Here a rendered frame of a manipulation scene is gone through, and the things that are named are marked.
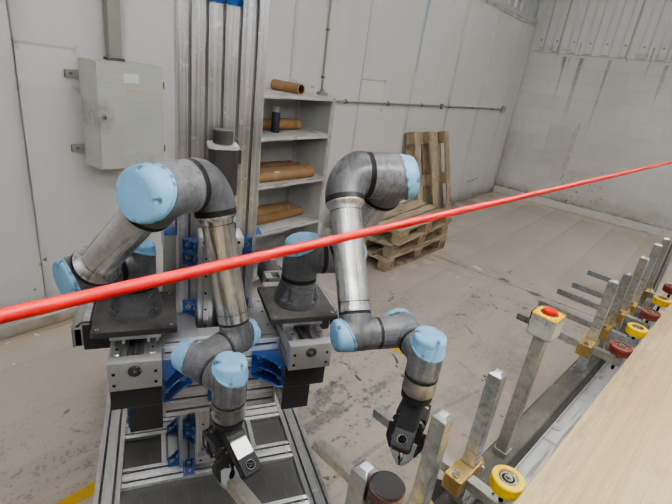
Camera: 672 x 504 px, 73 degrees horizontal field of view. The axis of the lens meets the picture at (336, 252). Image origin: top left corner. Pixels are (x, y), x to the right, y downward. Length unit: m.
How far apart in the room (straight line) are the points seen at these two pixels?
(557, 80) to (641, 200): 2.35
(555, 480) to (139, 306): 1.19
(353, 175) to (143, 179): 0.46
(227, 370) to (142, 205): 0.37
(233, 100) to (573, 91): 7.63
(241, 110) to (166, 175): 0.55
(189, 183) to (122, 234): 0.20
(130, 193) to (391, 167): 0.58
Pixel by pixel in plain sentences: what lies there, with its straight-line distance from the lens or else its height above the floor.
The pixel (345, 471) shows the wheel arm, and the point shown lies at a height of 0.85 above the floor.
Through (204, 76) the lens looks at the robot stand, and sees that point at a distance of 1.42.
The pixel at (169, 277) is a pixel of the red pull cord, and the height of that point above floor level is 1.64.
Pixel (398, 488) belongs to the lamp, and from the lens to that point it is 0.84.
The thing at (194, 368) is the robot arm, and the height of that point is 1.14.
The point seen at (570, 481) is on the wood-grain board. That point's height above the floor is 0.90.
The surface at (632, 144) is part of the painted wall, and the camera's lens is 8.53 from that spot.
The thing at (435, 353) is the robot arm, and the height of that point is 1.25.
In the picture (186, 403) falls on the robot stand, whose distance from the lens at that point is 1.61.
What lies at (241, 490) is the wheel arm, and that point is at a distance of 1.19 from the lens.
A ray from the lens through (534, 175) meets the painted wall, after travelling 8.85.
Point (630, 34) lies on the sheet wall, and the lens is 8.68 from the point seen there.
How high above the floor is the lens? 1.78
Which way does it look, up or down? 22 degrees down
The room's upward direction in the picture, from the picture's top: 8 degrees clockwise
